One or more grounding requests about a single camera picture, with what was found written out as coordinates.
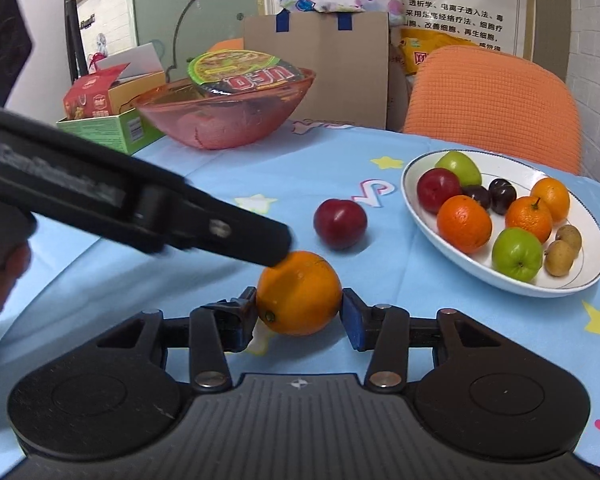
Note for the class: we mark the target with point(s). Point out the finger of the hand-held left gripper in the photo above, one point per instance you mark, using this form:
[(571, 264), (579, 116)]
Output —
[(230, 235)]

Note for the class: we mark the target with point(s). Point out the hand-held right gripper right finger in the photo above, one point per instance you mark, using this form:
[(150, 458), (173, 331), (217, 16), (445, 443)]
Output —
[(355, 325)]

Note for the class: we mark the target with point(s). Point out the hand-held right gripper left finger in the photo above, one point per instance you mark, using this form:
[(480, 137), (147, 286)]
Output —
[(241, 330)]

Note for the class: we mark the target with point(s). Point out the smooth navel orange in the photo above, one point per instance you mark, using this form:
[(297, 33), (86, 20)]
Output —
[(300, 292)]

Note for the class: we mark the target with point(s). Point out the tangerine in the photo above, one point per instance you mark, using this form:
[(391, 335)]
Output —
[(464, 224), (528, 220)]

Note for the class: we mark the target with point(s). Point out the large red plum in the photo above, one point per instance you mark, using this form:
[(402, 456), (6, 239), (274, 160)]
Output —
[(437, 190)]

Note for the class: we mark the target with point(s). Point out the dark purple plum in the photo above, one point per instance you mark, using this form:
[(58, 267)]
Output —
[(502, 195), (477, 197)]

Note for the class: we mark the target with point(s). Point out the large green jujube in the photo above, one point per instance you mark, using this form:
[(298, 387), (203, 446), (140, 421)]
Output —
[(517, 255)]

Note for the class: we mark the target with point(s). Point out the brown longan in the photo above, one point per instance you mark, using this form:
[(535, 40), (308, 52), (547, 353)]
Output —
[(559, 259), (569, 237)]

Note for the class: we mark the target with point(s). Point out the white plate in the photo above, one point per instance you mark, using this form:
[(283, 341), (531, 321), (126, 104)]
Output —
[(510, 167)]

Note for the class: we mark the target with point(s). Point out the person's left hand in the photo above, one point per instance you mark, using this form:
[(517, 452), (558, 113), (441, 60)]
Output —
[(0, 295)]

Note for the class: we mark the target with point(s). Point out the green cardboard box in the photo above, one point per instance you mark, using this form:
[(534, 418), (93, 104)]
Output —
[(125, 130)]

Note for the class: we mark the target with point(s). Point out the red snack box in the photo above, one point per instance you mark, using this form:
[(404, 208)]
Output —
[(87, 100)]

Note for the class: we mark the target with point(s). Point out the blue star-print tablecloth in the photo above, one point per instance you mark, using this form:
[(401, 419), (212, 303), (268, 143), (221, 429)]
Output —
[(305, 170)]

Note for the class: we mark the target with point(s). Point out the small red plum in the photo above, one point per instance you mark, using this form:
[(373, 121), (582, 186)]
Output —
[(340, 224)]

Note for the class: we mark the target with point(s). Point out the pink plastic bowl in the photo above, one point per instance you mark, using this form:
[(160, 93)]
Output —
[(220, 125)]

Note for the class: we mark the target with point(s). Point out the black stand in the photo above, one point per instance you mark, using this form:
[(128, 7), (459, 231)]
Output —
[(75, 40)]

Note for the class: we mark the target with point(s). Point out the white card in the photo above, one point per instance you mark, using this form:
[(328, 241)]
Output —
[(140, 62)]

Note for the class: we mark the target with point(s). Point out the instant noodle cup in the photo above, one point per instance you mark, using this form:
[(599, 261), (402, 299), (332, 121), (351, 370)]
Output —
[(245, 72)]

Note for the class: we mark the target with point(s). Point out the small green jujube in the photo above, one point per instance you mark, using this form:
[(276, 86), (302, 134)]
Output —
[(458, 167)]

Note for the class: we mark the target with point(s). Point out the orange fabric chair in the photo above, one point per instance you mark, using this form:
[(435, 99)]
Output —
[(227, 45), (495, 105)]

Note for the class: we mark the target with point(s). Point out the small round orange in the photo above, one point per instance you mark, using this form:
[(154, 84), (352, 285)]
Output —
[(550, 199)]

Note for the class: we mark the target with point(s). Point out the yellow snack bag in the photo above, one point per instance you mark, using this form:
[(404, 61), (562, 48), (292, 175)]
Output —
[(425, 42)]

